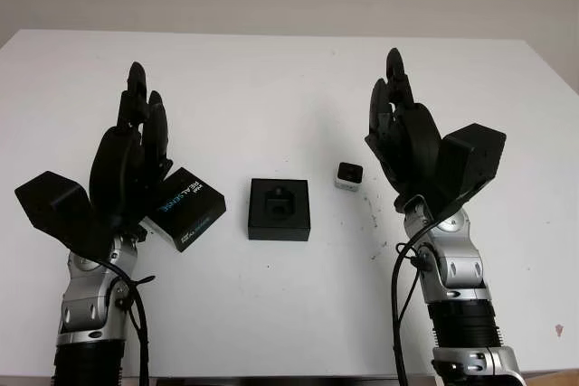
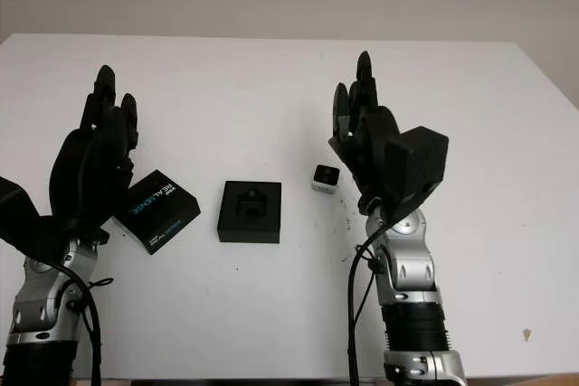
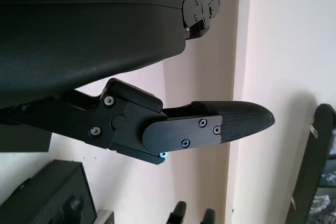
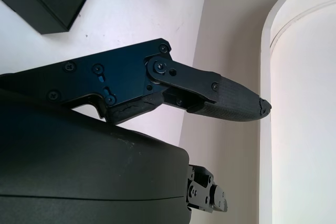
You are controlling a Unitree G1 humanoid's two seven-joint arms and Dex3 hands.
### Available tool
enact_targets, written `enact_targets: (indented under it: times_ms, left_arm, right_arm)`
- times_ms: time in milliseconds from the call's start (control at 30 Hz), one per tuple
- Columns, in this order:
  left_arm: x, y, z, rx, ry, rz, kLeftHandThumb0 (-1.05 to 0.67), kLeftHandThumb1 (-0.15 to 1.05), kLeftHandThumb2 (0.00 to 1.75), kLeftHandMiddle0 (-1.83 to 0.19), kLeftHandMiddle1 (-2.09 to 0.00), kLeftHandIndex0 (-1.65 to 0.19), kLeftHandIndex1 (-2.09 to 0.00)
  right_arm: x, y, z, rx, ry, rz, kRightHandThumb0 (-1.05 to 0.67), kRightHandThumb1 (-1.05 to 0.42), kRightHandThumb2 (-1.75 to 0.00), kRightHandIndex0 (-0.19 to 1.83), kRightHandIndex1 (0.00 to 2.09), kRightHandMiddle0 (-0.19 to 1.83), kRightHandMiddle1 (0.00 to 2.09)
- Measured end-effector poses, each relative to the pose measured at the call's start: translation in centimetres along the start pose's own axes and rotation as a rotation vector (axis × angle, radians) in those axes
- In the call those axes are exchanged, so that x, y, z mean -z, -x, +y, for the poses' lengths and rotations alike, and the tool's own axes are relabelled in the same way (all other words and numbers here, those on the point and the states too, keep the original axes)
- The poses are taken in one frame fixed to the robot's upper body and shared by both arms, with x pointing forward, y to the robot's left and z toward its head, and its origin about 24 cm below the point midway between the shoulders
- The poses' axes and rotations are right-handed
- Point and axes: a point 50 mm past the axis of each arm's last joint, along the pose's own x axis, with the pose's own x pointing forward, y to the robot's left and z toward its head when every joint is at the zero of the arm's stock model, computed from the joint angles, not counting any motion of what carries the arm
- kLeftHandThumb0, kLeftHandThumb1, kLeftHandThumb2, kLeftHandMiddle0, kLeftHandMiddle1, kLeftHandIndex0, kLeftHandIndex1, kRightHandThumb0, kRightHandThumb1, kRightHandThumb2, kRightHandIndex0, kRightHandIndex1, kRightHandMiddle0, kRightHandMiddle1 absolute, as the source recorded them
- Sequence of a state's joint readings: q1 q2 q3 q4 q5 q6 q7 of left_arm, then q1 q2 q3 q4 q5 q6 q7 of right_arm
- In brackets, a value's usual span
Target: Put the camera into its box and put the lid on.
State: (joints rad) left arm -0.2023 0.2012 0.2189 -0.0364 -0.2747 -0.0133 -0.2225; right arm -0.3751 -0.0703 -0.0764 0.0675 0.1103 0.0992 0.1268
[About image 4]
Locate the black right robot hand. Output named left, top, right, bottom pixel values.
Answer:
left=0, top=38, right=272, bottom=224

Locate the black camera box base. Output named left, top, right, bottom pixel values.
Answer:
left=0, top=0, right=101, bottom=35

